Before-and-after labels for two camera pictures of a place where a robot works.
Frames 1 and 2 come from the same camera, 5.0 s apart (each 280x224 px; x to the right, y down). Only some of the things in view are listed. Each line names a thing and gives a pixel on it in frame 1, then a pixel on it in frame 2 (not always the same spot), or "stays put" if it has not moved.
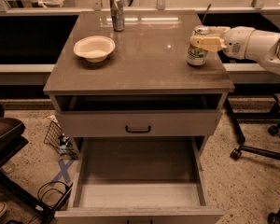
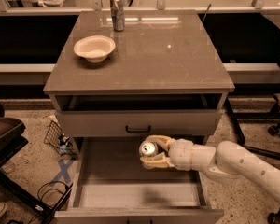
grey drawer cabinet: (141, 91) stays put
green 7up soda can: (195, 55) -> (147, 148)
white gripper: (235, 42) -> (181, 155)
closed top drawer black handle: (139, 123) stays put
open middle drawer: (140, 180) stays put
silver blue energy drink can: (117, 8) stays put
